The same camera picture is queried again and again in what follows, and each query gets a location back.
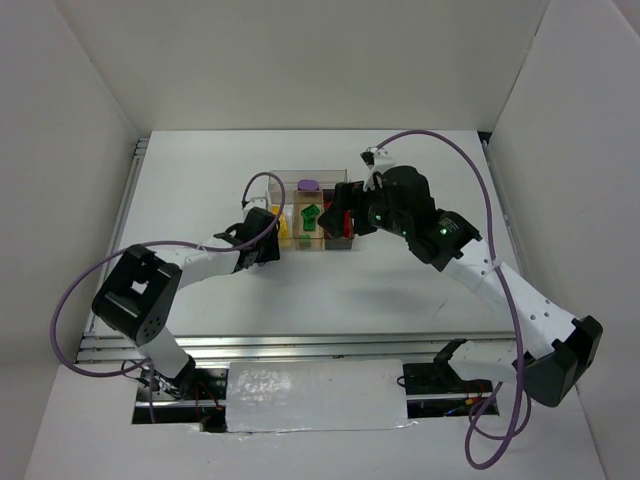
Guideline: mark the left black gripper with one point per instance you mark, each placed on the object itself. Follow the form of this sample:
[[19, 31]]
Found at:
[[270, 240]]

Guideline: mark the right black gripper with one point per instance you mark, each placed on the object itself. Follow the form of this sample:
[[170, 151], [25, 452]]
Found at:
[[343, 203]]

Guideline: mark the long yellow lego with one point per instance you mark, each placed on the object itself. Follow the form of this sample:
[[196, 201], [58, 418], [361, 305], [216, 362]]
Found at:
[[284, 233]]

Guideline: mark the green rounded lego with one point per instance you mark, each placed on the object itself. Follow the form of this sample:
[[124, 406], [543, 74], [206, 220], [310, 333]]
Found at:
[[310, 212]]

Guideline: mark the purple rounded lego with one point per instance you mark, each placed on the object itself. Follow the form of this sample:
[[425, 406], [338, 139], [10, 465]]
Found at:
[[308, 185]]

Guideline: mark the green rectangular lego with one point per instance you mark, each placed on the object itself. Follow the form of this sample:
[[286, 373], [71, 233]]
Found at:
[[309, 225]]

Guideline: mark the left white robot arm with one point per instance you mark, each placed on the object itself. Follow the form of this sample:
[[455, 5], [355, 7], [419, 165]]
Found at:
[[137, 296]]

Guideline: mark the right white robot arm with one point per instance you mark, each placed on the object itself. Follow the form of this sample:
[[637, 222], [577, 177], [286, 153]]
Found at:
[[552, 348]]

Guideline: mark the long clear container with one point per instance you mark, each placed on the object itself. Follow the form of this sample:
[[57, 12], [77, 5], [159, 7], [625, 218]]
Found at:
[[289, 178]]

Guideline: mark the small clear container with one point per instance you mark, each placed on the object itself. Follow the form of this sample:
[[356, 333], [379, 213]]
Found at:
[[275, 199]]

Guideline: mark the tan translucent container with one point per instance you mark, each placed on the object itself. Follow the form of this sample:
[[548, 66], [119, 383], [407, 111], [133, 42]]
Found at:
[[301, 200]]

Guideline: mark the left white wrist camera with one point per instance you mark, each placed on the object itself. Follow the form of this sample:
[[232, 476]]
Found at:
[[258, 201]]

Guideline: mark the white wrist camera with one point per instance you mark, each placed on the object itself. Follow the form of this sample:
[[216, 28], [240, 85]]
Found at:
[[378, 161], [258, 201]]

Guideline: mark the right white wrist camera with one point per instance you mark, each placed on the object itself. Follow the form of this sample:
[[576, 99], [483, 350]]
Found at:
[[378, 161]]

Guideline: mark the aluminium front rail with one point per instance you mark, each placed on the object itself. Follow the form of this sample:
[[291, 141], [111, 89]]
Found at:
[[228, 348]]

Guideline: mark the aluminium rail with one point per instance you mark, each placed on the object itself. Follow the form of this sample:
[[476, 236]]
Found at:
[[228, 348], [139, 154]]

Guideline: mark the left aluminium rail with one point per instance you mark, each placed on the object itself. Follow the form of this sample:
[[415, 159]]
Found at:
[[139, 154]]

